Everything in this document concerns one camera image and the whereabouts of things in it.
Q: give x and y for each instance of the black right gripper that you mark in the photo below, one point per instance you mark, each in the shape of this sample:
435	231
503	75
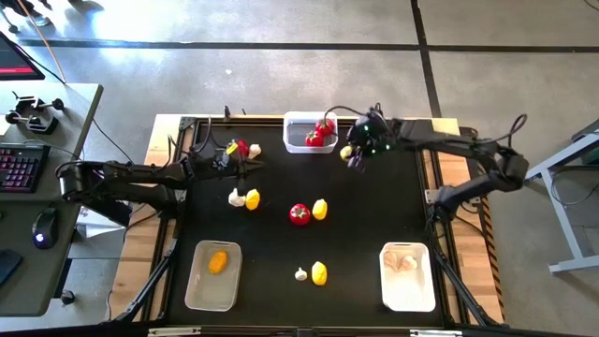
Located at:
374	136

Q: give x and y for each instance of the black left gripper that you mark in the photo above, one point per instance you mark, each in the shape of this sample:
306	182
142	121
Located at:
199	166

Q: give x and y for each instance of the beige pointed garlic bulb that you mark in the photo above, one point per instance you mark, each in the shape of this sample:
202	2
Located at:
254	150

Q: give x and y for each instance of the red tomato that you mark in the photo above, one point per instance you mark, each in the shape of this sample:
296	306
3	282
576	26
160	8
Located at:
243	147
299	215
325	127
314	139

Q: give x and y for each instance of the orange-yellow lemon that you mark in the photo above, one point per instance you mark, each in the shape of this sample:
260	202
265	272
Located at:
217	262

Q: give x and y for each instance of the white plastic basket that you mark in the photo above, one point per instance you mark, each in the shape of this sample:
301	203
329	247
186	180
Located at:
210	295
407	295

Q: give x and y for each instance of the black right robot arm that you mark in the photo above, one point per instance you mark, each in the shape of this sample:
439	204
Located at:
468	147

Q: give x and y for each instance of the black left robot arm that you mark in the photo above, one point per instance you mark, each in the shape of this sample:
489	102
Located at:
135	180

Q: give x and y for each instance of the small translucent plastic basket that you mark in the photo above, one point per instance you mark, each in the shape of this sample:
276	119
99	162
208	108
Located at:
295	136

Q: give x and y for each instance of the black edge clip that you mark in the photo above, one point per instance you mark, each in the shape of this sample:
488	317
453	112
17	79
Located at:
227	113

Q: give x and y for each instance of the wooden table board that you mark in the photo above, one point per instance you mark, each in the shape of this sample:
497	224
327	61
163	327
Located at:
140	253

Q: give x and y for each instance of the black support strut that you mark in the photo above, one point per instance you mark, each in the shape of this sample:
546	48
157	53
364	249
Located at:
461	290
145	292

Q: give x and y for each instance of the black-yellow hazard tape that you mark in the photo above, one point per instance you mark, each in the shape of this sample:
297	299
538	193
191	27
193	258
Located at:
492	262

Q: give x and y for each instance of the white paper sheets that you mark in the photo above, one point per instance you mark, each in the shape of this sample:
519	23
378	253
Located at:
93	229

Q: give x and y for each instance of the grey office desk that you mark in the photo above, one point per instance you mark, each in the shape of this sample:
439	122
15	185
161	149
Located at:
70	140

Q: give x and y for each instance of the black computer mouse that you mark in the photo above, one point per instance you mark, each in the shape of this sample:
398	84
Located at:
45	227

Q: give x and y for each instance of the black bench clamp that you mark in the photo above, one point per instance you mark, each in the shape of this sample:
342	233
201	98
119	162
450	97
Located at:
39	124
28	103

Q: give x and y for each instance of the grey metal stand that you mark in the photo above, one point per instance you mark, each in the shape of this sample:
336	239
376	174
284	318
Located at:
566	220

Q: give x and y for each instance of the black caster wheel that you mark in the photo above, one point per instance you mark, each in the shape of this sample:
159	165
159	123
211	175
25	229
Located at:
68	297

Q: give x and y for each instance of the backlit black keyboard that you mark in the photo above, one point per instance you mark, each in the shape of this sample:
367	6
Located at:
21	168

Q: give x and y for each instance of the thin wooden stick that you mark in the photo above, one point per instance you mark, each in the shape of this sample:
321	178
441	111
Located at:
44	44

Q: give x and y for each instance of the black desk monitor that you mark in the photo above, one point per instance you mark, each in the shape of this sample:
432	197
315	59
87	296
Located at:
14	61

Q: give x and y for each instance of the black flat pad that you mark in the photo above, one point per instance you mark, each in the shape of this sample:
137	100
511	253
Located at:
8	267

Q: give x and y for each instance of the dark chair base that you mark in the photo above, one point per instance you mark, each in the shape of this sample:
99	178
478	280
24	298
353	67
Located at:
23	7

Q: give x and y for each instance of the silver bracket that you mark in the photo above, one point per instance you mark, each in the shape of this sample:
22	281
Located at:
435	332
173	332

